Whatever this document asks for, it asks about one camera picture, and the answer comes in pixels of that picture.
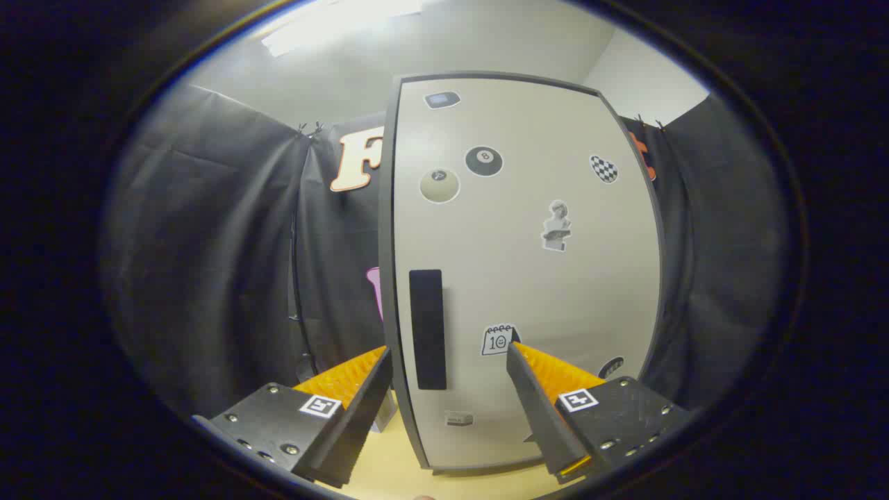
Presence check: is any white cabinet door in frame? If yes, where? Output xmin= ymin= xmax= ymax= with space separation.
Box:
xmin=392 ymin=78 xmax=660 ymax=469

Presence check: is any dark grey cabinet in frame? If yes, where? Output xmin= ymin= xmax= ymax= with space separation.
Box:
xmin=379 ymin=72 xmax=667 ymax=476

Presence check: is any black backdrop cloth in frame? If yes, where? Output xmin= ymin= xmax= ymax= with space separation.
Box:
xmin=101 ymin=83 xmax=789 ymax=424

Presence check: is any black door handle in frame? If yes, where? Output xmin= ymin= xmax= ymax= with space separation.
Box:
xmin=408 ymin=269 xmax=447 ymax=391

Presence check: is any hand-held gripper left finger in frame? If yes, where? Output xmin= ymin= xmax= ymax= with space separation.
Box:
xmin=191 ymin=345 xmax=394 ymax=489

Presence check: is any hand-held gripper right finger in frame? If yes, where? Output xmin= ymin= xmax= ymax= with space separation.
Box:
xmin=506 ymin=340 xmax=692 ymax=485

